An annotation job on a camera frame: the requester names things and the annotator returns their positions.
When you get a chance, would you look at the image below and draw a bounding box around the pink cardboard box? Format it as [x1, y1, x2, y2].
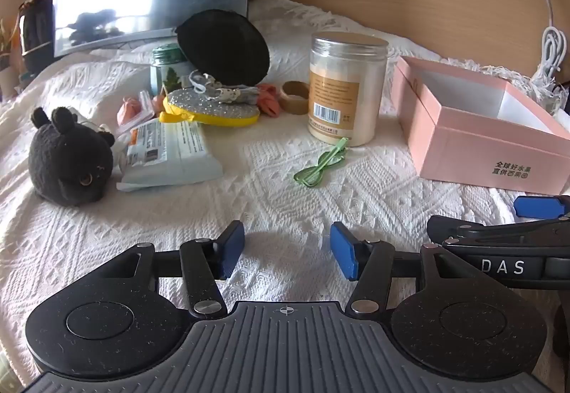
[390, 56, 570, 194]

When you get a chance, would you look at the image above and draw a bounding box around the clear plastic powder jar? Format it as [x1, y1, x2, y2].
[307, 32, 389, 147]

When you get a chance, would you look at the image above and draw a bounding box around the green hair clip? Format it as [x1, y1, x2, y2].
[294, 138, 349, 188]

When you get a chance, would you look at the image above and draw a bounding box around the white charging cable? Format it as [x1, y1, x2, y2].
[503, 0, 567, 86]

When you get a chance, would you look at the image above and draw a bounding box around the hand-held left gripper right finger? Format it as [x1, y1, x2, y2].
[330, 221, 447, 323]

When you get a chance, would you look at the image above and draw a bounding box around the small charm keychain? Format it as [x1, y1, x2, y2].
[188, 71, 260, 106]

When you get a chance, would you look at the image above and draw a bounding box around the white textured blanket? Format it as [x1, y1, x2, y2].
[0, 0, 570, 380]

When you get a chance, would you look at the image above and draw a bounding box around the green lidded glass jar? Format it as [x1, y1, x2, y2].
[150, 43, 190, 98]

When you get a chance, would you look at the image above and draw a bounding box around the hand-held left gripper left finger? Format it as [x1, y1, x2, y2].
[104, 220, 246, 321]

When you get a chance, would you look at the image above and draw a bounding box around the dark backpack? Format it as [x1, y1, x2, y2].
[18, 0, 56, 76]

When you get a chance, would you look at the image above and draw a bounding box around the black plush toy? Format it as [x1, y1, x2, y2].
[28, 107, 115, 207]

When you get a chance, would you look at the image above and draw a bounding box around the brown tape roll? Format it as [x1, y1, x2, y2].
[281, 81, 310, 116]

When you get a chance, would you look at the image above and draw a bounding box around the wet wipes packet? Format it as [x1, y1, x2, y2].
[116, 119, 224, 192]

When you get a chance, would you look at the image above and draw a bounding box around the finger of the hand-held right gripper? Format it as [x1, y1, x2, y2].
[513, 195, 570, 219]
[426, 215, 570, 248]

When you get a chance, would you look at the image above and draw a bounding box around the small pink packet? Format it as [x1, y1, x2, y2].
[116, 90, 156, 135]

